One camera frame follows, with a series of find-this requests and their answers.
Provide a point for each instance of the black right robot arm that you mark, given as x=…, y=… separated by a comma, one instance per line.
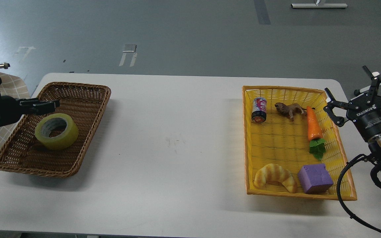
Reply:
x=337, y=111

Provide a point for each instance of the brown toy lion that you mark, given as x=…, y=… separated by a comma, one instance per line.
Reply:
x=289, y=110

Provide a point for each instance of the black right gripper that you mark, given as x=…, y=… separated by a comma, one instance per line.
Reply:
x=374, y=119

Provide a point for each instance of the small drink can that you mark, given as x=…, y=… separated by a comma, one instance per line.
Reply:
x=259, y=113

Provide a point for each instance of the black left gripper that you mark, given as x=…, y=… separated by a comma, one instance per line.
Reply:
x=11, y=109

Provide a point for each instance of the yellow plastic basket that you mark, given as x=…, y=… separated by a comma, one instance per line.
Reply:
x=280, y=141

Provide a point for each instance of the purple foam block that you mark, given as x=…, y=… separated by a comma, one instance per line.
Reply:
x=314, y=178

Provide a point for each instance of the brown wicker basket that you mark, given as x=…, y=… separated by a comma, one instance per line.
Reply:
x=23, y=153

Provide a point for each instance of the orange toy carrot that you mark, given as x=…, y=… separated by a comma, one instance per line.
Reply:
x=315, y=135

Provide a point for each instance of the toy croissant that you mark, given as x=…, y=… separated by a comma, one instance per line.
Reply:
x=275, y=173

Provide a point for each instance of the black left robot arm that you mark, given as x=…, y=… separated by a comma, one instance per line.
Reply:
x=12, y=109

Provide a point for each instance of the yellow tape roll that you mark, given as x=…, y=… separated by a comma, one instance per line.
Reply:
x=51, y=122

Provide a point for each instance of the white floor bar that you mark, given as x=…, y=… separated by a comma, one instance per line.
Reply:
x=319, y=6

